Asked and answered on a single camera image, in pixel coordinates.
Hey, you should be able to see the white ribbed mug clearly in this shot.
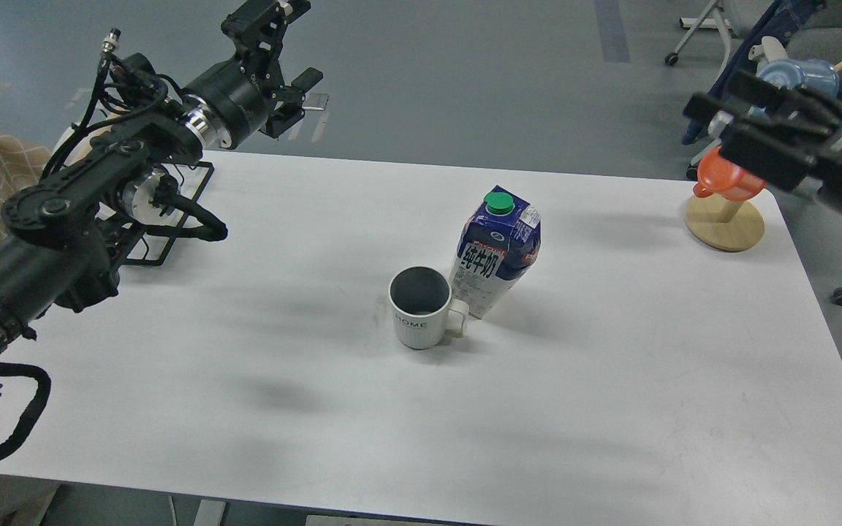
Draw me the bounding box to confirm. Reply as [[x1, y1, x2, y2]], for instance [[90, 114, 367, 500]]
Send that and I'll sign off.
[[388, 266, 470, 350]]

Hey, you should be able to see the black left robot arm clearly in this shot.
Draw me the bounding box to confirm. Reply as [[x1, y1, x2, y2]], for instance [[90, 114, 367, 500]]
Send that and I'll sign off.
[[0, 1, 323, 462]]

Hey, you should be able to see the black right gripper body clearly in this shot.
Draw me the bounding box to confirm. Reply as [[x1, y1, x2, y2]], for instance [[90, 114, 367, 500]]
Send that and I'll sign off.
[[718, 121, 842, 214]]

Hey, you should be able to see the orange plastic cup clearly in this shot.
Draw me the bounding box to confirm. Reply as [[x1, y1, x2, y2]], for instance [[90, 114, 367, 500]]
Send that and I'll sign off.
[[693, 147, 767, 202]]

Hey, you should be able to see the blue plastic cup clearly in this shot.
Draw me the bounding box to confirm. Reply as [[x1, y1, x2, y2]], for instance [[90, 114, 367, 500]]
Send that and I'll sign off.
[[757, 58, 840, 96]]

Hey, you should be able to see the blue folding frame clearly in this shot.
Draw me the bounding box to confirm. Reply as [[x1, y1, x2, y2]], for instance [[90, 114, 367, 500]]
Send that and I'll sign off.
[[682, 0, 827, 145]]

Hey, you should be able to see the wooden cup tree stand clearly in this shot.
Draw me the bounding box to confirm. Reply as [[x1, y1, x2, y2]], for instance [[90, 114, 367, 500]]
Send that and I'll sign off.
[[684, 61, 842, 252]]

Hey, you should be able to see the blue white milk carton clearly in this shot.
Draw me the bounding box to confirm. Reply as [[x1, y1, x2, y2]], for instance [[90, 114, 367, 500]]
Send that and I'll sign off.
[[449, 186, 542, 319]]

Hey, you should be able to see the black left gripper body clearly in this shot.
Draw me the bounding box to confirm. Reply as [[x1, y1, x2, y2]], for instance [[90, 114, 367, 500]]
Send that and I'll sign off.
[[183, 44, 298, 147]]

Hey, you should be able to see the white mug on rack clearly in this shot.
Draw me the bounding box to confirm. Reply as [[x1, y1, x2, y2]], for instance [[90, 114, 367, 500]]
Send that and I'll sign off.
[[52, 121, 111, 158]]

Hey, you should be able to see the black wire cup rack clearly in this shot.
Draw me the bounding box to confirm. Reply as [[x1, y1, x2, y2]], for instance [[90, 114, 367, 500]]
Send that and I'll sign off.
[[96, 161, 214, 267]]

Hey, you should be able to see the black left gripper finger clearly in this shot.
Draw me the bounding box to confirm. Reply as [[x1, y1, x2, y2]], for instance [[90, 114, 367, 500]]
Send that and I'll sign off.
[[275, 67, 324, 124], [221, 1, 311, 51]]

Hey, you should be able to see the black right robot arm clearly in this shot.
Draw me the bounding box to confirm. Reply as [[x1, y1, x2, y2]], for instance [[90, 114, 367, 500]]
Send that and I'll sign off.
[[683, 71, 842, 214]]

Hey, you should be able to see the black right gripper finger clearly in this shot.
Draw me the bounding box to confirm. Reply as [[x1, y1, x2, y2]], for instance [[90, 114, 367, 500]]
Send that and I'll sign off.
[[683, 92, 751, 129], [728, 71, 842, 124]]

